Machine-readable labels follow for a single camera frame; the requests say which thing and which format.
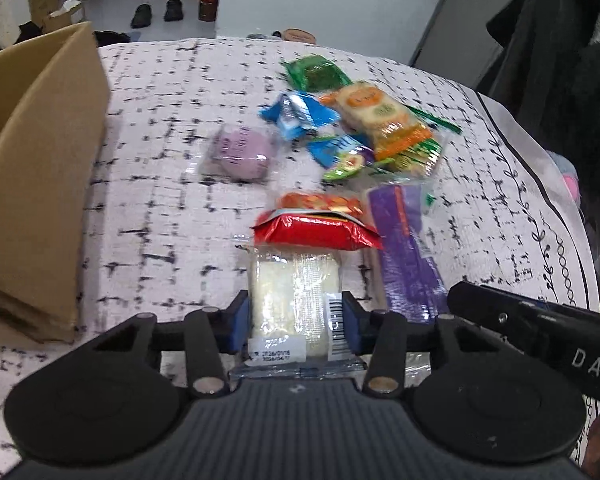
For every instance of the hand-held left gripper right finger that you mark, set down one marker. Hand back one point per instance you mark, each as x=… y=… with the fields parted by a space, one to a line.
x=352 y=325

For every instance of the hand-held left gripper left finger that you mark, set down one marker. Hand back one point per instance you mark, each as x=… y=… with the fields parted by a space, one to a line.
x=241 y=322

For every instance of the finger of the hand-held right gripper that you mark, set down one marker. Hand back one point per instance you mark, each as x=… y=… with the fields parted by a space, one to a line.
x=485 y=310
x=535 y=300

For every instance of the white rice cracker packet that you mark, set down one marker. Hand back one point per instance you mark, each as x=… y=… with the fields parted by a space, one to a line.
x=292 y=300

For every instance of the long purple snack packet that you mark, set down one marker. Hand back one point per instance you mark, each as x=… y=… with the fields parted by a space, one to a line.
x=405 y=255

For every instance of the green edged cracker packet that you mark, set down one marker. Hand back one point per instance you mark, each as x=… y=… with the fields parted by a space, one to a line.
x=415 y=157

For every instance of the blue green snack packet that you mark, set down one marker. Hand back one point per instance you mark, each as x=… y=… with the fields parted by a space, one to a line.
x=342 y=156

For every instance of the purple bun packet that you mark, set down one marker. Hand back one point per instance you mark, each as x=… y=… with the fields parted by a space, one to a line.
x=240 y=152

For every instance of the orange red snack packet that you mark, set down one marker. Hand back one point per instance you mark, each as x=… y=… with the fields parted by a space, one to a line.
x=320 y=203

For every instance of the pink blue plush item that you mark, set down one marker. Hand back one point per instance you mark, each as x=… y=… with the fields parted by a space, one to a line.
x=567 y=175

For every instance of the orange cracker packet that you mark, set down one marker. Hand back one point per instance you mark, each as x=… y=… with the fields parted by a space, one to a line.
x=380 y=115

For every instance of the blue silver snack packet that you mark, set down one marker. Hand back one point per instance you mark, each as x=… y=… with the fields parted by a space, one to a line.
x=300 y=112

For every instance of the dark hanging clothes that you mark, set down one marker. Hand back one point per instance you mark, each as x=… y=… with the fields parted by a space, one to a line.
x=570 y=70

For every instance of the jar with wooden lid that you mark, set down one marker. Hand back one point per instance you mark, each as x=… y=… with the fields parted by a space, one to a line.
x=298 y=36

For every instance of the black backpack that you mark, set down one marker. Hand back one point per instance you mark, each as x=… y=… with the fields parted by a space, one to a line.
x=111 y=38

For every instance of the black shoe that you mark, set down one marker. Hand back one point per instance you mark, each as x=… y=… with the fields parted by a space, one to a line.
x=174 y=10
x=141 y=16

